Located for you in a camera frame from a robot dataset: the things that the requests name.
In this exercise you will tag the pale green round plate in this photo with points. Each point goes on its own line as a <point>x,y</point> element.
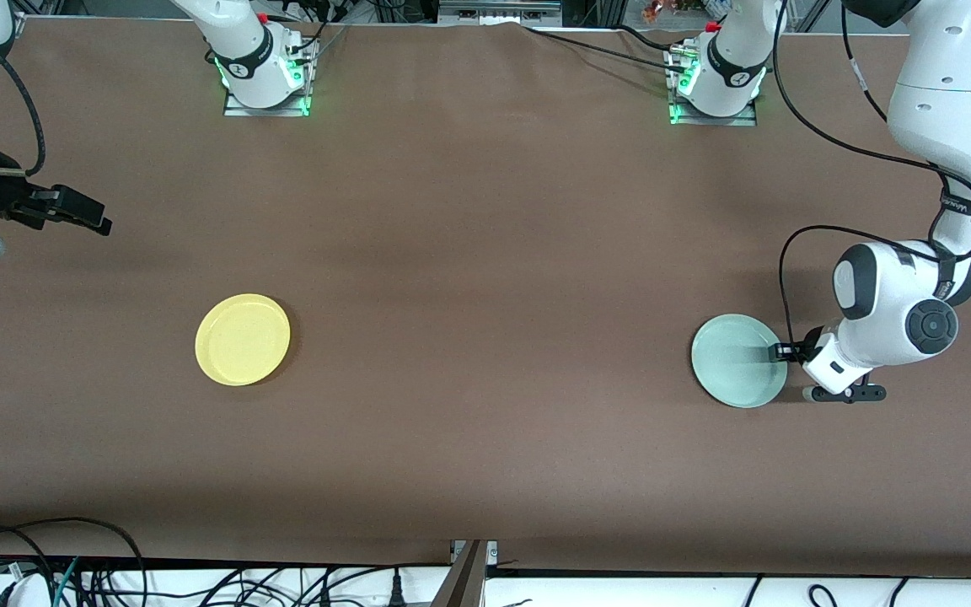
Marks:
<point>734,362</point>

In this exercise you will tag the yellow round plate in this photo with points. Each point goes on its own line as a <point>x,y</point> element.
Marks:
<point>243,340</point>

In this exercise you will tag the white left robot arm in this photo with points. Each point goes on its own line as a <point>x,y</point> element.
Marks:
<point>949,93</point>

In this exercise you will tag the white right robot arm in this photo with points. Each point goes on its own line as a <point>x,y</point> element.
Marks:
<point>241,51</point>

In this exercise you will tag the white device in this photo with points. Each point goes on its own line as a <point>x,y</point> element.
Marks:
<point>26,590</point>

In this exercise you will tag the black power plug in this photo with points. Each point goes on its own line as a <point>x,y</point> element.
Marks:
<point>397,590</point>

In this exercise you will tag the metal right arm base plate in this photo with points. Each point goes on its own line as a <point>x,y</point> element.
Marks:
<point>266,110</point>

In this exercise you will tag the metal table bracket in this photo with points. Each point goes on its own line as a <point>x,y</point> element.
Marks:
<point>469,577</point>

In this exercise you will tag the aluminium frame piece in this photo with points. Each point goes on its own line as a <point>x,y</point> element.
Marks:
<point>494,12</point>

